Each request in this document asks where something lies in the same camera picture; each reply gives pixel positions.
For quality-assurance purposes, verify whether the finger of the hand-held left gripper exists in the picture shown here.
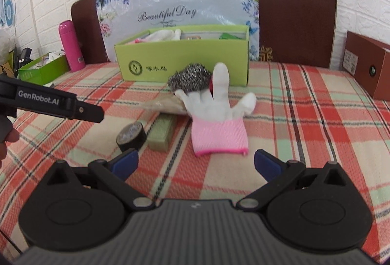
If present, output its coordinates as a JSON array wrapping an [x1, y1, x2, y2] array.
[[62, 97, 105, 123]]

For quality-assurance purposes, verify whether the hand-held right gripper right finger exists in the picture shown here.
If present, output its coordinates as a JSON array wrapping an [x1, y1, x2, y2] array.
[[238, 149, 350, 212]]

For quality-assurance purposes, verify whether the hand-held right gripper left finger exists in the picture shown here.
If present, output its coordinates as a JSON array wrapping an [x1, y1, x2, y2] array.
[[46, 149, 156, 212]]

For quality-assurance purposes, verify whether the white glove with pink cuff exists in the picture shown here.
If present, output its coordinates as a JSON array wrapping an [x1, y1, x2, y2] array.
[[135, 28, 183, 43], [174, 62, 258, 158]]

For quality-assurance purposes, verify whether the large light green box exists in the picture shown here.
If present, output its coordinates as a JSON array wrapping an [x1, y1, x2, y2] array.
[[114, 24, 250, 87]]

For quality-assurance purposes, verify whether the person's left hand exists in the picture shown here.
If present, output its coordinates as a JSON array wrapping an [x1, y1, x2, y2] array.
[[0, 129, 20, 169]]

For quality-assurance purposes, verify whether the black tape roll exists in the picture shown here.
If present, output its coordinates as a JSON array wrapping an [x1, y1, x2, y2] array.
[[116, 122, 147, 153]]

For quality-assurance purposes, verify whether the open green box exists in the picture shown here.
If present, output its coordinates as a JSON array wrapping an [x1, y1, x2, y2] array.
[[17, 51, 70, 86]]

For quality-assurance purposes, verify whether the black device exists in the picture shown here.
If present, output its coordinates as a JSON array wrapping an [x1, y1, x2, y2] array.
[[18, 47, 33, 66]]

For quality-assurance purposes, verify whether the green soap bar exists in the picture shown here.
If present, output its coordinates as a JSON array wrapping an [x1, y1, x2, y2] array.
[[147, 114, 177, 152]]

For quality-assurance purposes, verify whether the plaid blanket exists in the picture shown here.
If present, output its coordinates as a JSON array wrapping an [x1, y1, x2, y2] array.
[[0, 61, 390, 263]]

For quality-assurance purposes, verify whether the pink thermos bottle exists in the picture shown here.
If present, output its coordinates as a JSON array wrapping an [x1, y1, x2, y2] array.
[[59, 20, 86, 72]]

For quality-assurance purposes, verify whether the floral plastic bag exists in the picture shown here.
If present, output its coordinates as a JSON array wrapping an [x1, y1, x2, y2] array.
[[96, 0, 260, 63]]

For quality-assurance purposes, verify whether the brown cardboard box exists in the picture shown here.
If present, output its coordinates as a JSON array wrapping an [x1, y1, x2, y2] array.
[[342, 30, 390, 101]]

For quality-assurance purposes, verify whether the dark brown wooden headboard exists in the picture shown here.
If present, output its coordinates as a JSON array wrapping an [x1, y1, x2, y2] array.
[[71, 0, 337, 69]]

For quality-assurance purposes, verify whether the white wall cable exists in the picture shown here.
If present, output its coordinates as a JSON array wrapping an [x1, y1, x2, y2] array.
[[28, 0, 41, 56]]

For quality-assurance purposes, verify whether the blue wall decal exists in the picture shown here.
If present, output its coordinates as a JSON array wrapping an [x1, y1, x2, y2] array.
[[0, 0, 16, 30]]

